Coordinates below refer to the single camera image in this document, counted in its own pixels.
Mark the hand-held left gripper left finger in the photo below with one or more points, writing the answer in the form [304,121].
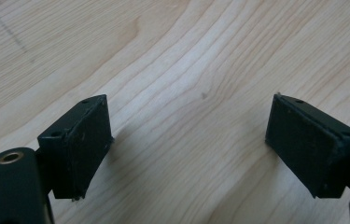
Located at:
[79,146]

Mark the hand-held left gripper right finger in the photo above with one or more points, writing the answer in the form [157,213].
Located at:
[306,146]

